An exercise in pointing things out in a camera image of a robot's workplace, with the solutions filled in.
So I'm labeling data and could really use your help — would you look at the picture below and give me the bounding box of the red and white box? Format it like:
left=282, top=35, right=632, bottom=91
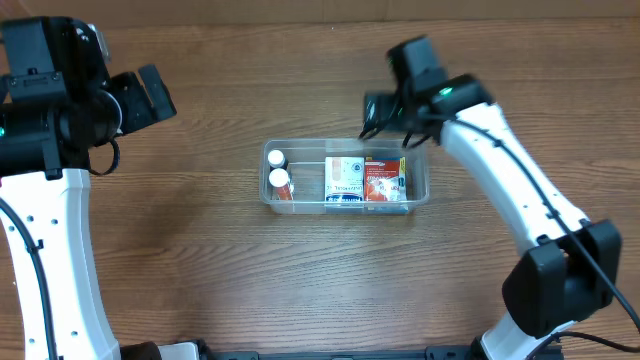
left=364, top=157, right=407, bottom=202

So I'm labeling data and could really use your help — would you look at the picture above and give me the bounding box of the white Hansaplast box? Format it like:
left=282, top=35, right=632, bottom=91
left=324, top=157, right=365, bottom=202

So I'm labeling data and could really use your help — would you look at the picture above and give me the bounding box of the blue VapoDrops box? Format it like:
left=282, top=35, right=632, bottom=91
left=364, top=201, right=409, bottom=214

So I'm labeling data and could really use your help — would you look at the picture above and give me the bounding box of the black bottle white cap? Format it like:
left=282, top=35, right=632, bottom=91
left=267, top=149, right=288, bottom=170

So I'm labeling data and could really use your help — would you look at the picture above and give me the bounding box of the orange bottle white cap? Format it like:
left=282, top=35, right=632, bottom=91
left=268, top=168, right=293, bottom=201

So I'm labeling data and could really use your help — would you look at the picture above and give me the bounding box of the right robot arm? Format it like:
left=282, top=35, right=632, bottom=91
left=360, top=36, right=622, bottom=359

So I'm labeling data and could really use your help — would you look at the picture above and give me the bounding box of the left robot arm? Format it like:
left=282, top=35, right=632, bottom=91
left=1, top=17, right=176, bottom=359

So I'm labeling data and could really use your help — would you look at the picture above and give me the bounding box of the clear plastic container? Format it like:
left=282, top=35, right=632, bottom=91
left=260, top=138, right=429, bottom=214

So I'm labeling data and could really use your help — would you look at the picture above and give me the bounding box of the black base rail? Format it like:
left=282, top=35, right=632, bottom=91
left=120, top=339, right=485, bottom=360

